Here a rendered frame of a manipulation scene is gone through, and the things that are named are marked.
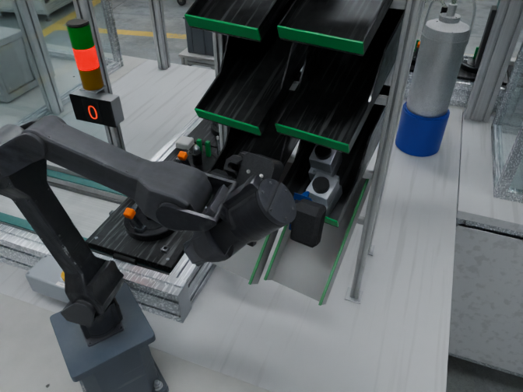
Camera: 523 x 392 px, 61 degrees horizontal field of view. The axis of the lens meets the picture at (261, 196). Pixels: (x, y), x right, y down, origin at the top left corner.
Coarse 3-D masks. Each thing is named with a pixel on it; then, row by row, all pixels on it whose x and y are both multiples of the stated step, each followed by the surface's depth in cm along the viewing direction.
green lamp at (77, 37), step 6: (72, 30) 99; (78, 30) 99; (84, 30) 100; (90, 30) 102; (72, 36) 100; (78, 36) 100; (84, 36) 101; (90, 36) 102; (72, 42) 101; (78, 42) 101; (84, 42) 101; (90, 42) 102; (78, 48) 102; (84, 48) 102
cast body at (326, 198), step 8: (320, 176) 80; (328, 176) 80; (336, 176) 84; (312, 184) 79; (320, 184) 78; (328, 184) 78; (336, 184) 79; (312, 192) 79; (320, 192) 78; (328, 192) 78; (336, 192) 81; (312, 200) 81; (320, 200) 79; (328, 200) 79; (336, 200) 82; (328, 208) 81
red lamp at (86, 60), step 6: (72, 48) 103; (90, 48) 103; (78, 54) 103; (84, 54) 103; (90, 54) 104; (96, 54) 105; (78, 60) 104; (84, 60) 104; (90, 60) 104; (96, 60) 106; (78, 66) 105; (84, 66) 105; (90, 66) 105; (96, 66) 106
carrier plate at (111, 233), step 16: (112, 224) 114; (96, 240) 110; (112, 240) 110; (128, 240) 110; (160, 240) 110; (176, 240) 110; (128, 256) 106; (144, 256) 106; (160, 256) 106; (176, 256) 106
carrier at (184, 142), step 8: (184, 136) 144; (216, 136) 127; (176, 144) 141; (184, 144) 140; (192, 144) 143; (200, 144) 133; (208, 144) 131; (216, 144) 129; (176, 152) 140; (192, 152) 130; (200, 152) 130; (208, 152) 133; (216, 152) 140; (168, 160) 136; (176, 160) 131; (192, 160) 131; (200, 160) 130; (208, 160) 133; (200, 168) 130; (208, 168) 130
